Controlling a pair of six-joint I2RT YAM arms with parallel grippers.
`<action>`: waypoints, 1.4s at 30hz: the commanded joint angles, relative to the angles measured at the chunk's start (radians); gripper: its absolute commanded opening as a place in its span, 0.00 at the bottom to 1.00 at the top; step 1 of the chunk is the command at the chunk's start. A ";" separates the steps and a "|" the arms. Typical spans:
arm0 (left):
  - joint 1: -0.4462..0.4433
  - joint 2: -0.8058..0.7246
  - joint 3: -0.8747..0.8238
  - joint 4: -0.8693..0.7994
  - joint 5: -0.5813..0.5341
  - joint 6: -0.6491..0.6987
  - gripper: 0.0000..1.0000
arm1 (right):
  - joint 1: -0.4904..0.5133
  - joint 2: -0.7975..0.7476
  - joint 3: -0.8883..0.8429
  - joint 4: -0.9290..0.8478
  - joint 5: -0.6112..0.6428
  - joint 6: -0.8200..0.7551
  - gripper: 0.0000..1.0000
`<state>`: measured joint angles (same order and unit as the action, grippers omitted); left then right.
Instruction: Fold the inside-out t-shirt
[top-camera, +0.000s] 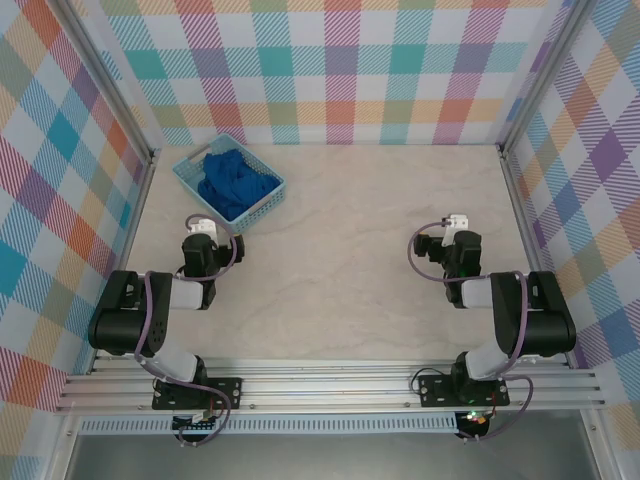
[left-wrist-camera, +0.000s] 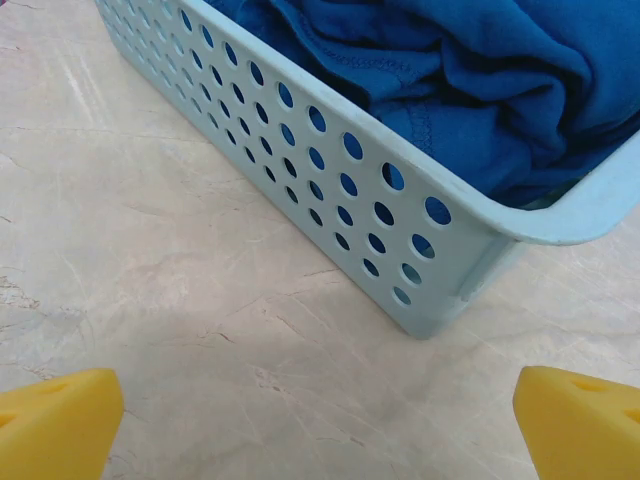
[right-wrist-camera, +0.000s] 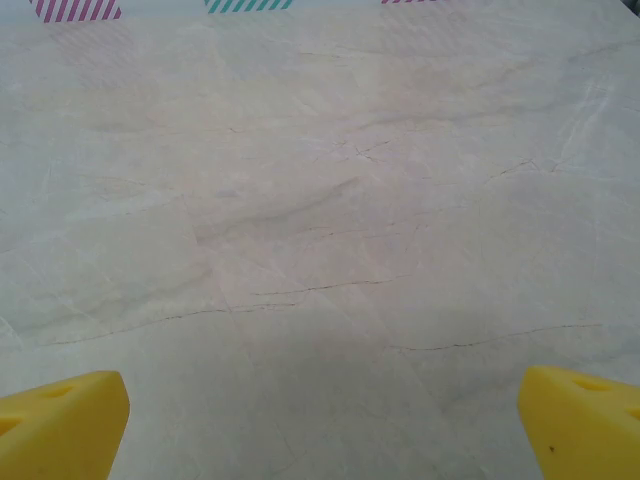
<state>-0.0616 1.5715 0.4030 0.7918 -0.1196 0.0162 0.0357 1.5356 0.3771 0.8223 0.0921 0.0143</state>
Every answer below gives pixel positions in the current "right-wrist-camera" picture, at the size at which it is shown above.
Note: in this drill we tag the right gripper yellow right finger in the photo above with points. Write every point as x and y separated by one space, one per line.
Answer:
585 435

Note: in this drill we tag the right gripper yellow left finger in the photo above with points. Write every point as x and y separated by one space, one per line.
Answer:
60 430

